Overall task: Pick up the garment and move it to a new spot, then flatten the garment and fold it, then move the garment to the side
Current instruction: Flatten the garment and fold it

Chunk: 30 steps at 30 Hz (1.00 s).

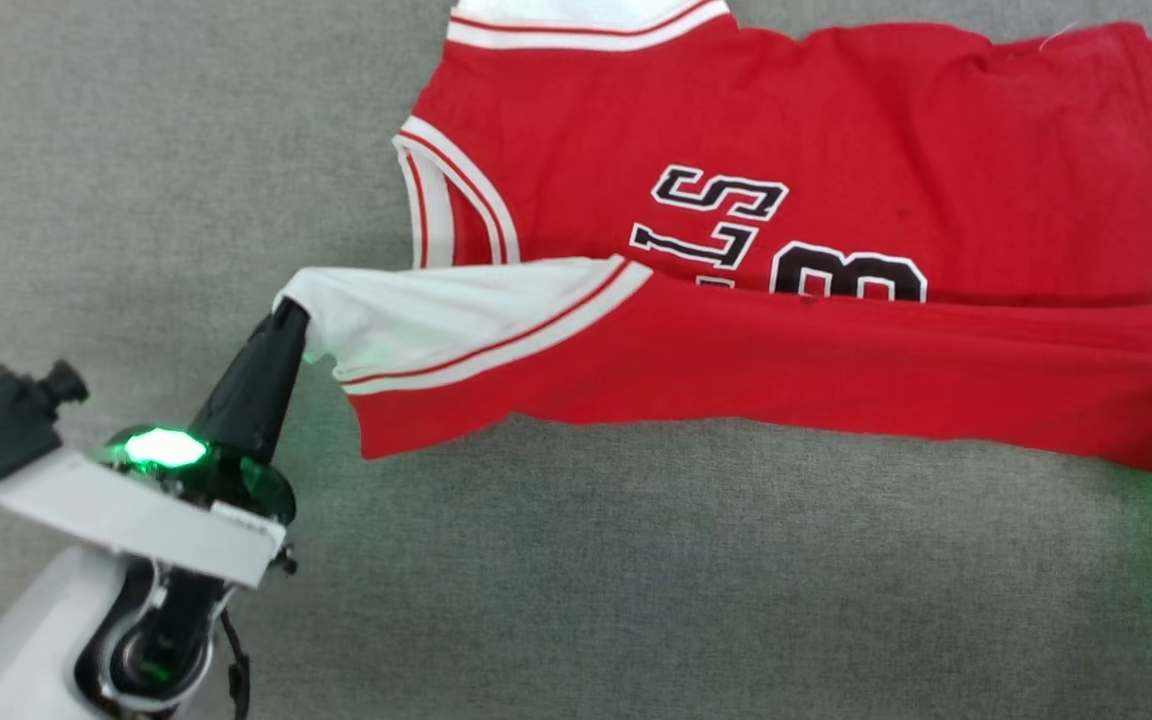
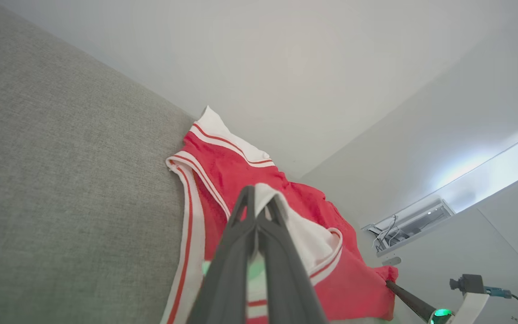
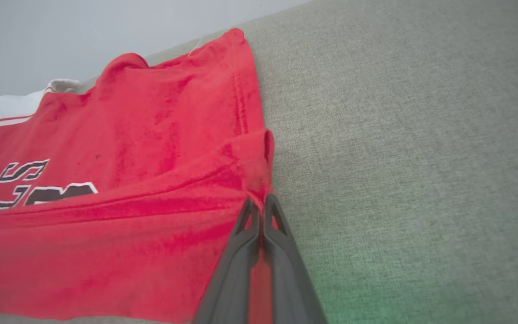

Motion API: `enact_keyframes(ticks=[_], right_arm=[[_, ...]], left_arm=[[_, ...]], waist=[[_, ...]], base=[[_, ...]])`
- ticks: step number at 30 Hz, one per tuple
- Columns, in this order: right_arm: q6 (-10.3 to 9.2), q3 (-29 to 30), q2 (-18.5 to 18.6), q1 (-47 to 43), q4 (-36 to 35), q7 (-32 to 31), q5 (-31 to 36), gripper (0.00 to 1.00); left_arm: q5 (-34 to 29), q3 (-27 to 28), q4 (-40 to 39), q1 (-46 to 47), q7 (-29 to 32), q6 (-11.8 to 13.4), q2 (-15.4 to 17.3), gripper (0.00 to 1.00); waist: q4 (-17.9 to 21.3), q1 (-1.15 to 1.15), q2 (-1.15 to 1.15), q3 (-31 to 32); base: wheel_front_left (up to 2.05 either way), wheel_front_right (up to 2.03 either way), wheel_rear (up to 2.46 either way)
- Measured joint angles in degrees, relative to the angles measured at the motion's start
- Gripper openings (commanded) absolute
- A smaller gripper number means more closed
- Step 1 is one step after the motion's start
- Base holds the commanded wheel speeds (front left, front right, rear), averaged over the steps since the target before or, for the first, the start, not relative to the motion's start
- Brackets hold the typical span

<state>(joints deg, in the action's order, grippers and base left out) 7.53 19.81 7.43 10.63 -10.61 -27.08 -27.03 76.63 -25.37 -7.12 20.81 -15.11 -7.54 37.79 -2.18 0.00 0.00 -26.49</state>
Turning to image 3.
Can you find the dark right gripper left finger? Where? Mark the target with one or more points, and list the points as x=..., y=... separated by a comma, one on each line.
x=234, y=279

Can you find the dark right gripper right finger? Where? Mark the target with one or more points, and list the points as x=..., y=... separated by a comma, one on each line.
x=290, y=279

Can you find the red and white basketball jersey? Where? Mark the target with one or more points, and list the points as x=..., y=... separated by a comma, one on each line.
x=128, y=180

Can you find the grey fabric sofa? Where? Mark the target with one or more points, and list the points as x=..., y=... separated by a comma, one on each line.
x=421, y=157

